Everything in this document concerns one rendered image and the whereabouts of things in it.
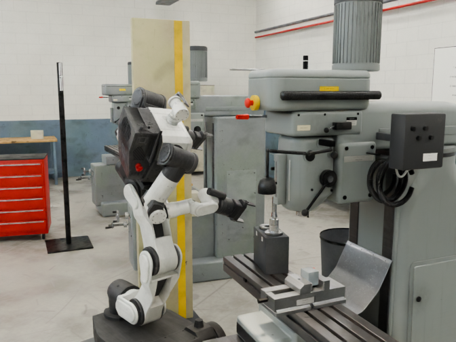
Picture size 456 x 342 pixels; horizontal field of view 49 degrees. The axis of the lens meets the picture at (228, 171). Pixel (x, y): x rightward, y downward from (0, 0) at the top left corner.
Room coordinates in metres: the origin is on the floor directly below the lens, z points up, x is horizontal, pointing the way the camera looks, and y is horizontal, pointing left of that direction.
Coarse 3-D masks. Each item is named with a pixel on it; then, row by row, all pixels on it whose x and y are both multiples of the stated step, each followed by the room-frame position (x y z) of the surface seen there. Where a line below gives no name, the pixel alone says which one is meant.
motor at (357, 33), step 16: (336, 0) 2.15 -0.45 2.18; (352, 0) 2.09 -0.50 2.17; (368, 0) 2.08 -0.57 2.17; (336, 16) 2.15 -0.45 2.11; (352, 16) 2.09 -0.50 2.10; (368, 16) 2.08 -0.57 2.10; (336, 32) 2.15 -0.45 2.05; (352, 32) 2.09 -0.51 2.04; (368, 32) 2.08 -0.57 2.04; (336, 48) 2.15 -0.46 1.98; (352, 48) 2.09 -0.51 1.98; (368, 48) 2.09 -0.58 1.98; (336, 64) 2.14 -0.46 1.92; (352, 64) 2.08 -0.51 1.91; (368, 64) 2.08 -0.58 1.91
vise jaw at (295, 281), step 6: (288, 276) 2.03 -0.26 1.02; (294, 276) 2.02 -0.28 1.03; (300, 276) 2.02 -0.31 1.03; (288, 282) 2.00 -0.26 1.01; (294, 282) 1.97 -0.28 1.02; (300, 282) 1.95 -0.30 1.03; (306, 282) 1.95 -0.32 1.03; (294, 288) 1.95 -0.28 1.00; (300, 288) 1.92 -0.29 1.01; (306, 288) 1.93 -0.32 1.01
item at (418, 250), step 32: (448, 160) 2.15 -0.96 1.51; (416, 192) 2.09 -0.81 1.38; (448, 192) 2.16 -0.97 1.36; (352, 224) 2.34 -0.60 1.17; (384, 224) 2.13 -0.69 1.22; (416, 224) 2.09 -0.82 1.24; (448, 224) 2.16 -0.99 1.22; (384, 256) 2.12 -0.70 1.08; (416, 256) 2.09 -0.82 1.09; (448, 256) 2.15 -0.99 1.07; (384, 288) 2.11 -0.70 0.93; (416, 288) 2.07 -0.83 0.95; (448, 288) 2.14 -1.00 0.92; (384, 320) 2.10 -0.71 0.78; (416, 320) 2.07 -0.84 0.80; (448, 320) 2.14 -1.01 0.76
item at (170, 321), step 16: (112, 288) 2.60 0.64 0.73; (128, 288) 2.56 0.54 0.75; (112, 304) 2.57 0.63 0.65; (96, 320) 2.54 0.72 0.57; (112, 320) 2.54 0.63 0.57; (160, 320) 2.54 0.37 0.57; (176, 320) 2.54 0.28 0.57; (96, 336) 2.41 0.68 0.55; (112, 336) 2.37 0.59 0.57; (128, 336) 2.37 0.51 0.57; (144, 336) 2.37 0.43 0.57; (160, 336) 2.37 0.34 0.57; (176, 336) 2.33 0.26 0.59; (192, 336) 2.33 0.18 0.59; (208, 336) 2.34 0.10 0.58
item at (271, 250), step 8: (264, 224) 2.52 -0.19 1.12; (256, 232) 2.47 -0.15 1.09; (264, 232) 2.41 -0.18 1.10; (280, 232) 2.37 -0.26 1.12; (256, 240) 2.47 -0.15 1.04; (264, 240) 2.34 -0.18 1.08; (272, 240) 2.32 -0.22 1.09; (280, 240) 2.33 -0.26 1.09; (288, 240) 2.34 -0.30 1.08; (256, 248) 2.47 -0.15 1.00; (264, 248) 2.34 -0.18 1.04; (272, 248) 2.32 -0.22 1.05; (280, 248) 2.33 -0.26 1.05; (288, 248) 2.34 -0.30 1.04; (256, 256) 2.47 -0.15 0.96; (264, 256) 2.34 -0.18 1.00; (272, 256) 2.32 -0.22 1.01; (280, 256) 2.33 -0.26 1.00; (288, 256) 2.34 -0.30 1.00; (264, 264) 2.34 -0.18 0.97; (272, 264) 2.32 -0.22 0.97; (280, 264) 2.33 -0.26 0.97; (264, 272) 2.33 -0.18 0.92; (272, 272) 2.32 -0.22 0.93; (280, 272) 2.33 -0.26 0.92
